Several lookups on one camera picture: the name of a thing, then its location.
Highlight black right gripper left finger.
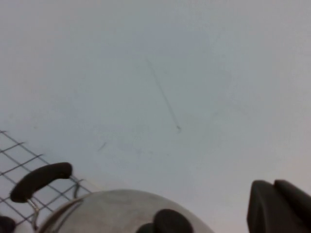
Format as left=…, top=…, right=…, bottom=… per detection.
left=0, top=215, right=17, bottom=233

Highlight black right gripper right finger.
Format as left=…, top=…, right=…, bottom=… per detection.
left=246, top=179, right=311, bottom=233

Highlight steel pot lid black knob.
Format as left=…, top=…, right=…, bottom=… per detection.
left=38, top=189, right=214, bottom=233

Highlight white black-grid tablecloth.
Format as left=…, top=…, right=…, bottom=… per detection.
left=0, top=130, right=98, bottom=233

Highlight steel pot black handles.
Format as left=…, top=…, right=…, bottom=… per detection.
left=9, top=162, right=73, bottom=231

